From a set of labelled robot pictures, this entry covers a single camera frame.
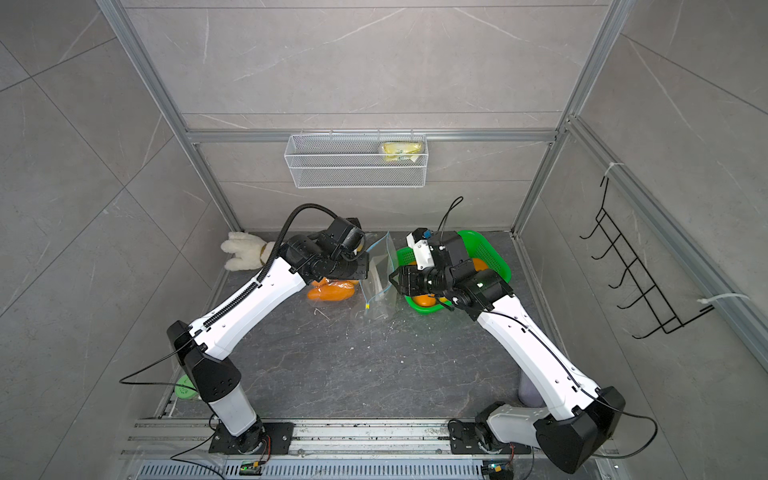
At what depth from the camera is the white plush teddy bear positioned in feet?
3.38

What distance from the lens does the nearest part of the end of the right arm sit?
48 centimetres

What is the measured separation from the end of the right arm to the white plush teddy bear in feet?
2.17
